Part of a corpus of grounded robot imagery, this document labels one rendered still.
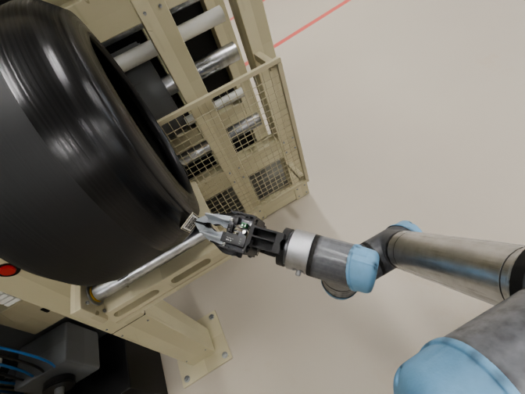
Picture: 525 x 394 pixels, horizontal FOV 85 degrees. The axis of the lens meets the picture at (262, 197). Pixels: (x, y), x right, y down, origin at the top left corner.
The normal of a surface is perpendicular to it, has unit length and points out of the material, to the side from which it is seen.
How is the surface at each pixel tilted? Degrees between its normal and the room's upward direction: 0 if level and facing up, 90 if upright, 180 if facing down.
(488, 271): 66
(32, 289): 90
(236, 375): 0
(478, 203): 0
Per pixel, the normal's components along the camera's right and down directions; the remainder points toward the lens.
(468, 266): -0.98, -0.18
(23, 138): 0.18, 0.12
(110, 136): 0.77, -0.15
